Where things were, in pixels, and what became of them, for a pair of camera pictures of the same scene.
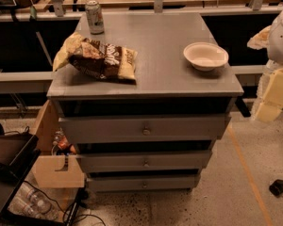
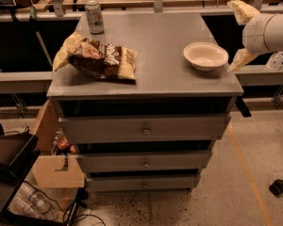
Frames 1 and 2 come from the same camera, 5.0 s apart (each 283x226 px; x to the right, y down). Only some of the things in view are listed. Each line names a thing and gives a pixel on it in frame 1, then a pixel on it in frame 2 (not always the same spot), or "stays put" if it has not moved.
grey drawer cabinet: x=157 y=134 stays put
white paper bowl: x=206 y=56 stays put
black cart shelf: x=12 y=156 stays put
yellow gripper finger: x=260 y=40 -> x=242 y=11
